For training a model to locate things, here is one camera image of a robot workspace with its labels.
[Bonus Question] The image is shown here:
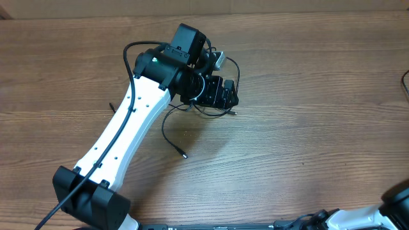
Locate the black USB cable bundle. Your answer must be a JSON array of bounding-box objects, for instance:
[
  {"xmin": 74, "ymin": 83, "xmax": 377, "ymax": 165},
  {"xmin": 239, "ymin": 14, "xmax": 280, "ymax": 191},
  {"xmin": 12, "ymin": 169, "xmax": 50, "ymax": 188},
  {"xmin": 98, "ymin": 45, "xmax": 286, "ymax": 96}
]
[{"xmin": 108, "ymin": 46, "xmax": 241, "ymax": 160}]

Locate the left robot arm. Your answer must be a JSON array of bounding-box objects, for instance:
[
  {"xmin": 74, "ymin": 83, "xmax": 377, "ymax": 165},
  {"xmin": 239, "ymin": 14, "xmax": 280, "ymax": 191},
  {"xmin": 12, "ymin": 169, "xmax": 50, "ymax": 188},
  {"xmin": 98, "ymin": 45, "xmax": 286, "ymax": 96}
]
[{"xmin": 52, "ymin": 24, "xmax": 239, "ymax": 229}]

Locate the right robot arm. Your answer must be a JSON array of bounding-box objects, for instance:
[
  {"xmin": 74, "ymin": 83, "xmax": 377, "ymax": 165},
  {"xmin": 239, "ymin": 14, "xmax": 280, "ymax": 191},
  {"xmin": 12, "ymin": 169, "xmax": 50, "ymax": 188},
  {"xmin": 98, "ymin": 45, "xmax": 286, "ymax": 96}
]
[{"xmin": 301, "ymin": 180, "xmax": 408, "ymax": 230}]

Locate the separated black cable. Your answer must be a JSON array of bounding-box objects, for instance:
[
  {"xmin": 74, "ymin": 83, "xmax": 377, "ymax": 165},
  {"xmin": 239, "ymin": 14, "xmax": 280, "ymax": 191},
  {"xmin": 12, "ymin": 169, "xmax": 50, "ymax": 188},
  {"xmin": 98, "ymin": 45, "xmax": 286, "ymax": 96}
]
[{"xmin": 401, "ymin": 69, "xmax": 409, "ymax": 96}]

